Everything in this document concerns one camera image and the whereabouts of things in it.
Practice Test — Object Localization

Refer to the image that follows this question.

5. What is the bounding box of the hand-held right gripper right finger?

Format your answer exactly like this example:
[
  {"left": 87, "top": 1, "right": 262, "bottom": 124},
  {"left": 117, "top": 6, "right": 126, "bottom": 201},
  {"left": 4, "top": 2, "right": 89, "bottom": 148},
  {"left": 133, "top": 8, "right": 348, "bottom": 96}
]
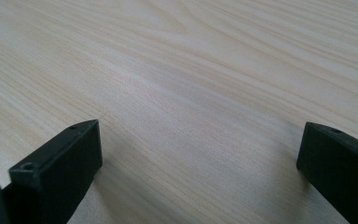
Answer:
[{"left": 296, "top": 121, "right": 358, "bottom": 224}]

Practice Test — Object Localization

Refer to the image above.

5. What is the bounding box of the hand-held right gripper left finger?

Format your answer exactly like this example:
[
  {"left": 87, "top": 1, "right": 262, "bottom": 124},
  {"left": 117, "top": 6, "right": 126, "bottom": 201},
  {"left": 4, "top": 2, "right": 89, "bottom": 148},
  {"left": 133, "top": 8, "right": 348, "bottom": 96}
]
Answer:
[{"left": 1, "top": 119, "right": 103, "bottom": 224}]

